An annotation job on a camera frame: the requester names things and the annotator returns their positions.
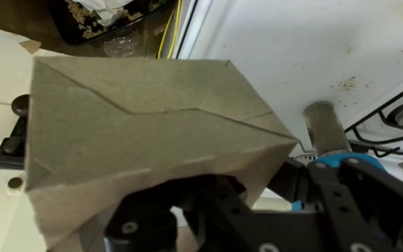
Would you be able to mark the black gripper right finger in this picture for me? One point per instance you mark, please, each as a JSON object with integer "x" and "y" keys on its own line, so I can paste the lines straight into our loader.
{"x": 374, "y": 210}

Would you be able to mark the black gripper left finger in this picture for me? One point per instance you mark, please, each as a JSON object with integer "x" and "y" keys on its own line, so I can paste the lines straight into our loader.
{"x": 174, "y": 219}

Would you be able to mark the white stove with black grates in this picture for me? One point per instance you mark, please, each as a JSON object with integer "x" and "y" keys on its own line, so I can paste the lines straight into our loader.
{"x": 384, "y": 110}

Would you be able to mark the brown paper takeout box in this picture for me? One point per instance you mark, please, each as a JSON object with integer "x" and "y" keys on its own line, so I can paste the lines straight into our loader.
{"x": 140, "y": 131}

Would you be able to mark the cream panelled door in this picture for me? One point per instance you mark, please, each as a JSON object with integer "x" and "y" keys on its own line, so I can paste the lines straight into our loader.
{"x": 1, "y": 70}

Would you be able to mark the white plastic cutting board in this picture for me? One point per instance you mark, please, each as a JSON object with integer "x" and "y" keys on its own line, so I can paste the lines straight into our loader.
{"x": 280, "y": 56}

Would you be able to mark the clear-lid plastic food container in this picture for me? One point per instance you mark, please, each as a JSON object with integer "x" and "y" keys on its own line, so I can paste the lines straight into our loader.
{"x": 98, "y": 19}

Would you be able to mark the small grey cup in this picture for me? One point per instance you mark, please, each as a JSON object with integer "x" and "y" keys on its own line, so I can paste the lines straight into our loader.
{"x": 325, "y": 126}

